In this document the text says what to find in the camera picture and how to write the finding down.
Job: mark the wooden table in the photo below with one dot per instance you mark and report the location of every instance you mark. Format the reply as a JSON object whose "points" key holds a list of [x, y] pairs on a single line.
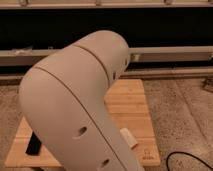
{"points": [[127, 105]]}

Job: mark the black phone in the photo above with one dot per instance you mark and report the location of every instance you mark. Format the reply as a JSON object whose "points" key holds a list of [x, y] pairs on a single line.
{"points": [[34, 145]]}

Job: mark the white sponge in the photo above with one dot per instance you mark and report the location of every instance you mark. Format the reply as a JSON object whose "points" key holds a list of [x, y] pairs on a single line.
{"points": [[128, 137]]}

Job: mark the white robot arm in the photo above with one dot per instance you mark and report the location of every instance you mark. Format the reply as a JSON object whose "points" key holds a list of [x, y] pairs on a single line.
{"points": [[62, 98]]}

